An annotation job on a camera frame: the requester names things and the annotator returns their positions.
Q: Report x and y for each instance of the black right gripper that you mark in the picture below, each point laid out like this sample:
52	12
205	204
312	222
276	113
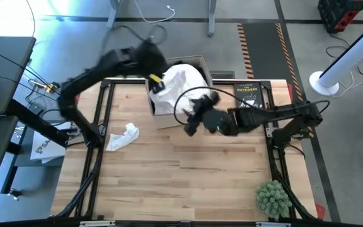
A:
216	122

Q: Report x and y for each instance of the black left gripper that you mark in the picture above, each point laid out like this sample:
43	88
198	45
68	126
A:
151	60

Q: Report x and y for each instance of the large white garment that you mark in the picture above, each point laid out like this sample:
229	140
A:
178	85

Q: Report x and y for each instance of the cardboard box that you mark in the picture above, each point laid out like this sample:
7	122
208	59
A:
165	121

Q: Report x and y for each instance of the black garment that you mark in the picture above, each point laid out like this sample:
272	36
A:
204	74

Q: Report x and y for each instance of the small white cloth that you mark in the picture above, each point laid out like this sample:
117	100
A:
123	137

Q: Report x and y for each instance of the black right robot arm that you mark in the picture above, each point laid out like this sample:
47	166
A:
295	112

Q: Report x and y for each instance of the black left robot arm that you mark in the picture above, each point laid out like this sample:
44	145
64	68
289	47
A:
74	91

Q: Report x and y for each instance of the yellow tag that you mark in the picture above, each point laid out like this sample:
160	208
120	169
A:
156	77

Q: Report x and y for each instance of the gray flat device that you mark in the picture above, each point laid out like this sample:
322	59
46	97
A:
222	75

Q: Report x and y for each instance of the black book The Outsiders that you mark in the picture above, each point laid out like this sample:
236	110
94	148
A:
247	93

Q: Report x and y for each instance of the gray desk leg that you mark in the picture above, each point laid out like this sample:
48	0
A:
113	14
212	17

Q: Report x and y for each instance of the black hazard striped floor mat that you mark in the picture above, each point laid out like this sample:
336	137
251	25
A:
263	47

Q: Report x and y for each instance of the small green artificial plant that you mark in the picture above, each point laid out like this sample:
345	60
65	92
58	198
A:
273	198

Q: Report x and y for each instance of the white paper bag with logo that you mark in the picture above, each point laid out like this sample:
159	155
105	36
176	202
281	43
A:
46	151

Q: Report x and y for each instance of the black desk stand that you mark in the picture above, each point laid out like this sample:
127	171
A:
27	119

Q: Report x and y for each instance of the white tower fan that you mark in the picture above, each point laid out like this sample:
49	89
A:
345	63

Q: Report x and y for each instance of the black and red crate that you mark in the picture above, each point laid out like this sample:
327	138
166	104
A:
339	14

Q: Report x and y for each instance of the black aluminium table frame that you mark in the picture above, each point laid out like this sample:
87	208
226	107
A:
105	83

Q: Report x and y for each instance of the silver metal bracket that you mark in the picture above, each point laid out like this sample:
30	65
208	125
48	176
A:
273	224
97	223

